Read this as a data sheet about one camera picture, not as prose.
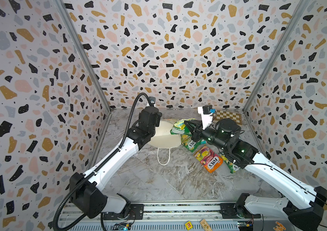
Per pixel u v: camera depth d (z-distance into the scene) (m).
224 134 0.46
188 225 0.69
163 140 0.89
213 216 0.74
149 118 0.54
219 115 1.16
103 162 0.43
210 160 0.90
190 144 0.98
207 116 0.53
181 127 0.62
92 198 0.38
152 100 0.63
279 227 0.70
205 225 0.69
